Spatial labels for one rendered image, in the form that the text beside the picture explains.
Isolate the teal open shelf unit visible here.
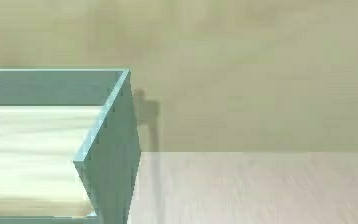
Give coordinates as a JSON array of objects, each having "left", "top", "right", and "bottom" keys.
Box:
[{"left": 0, "top": 68, "right": 142, "bottom": 224}]

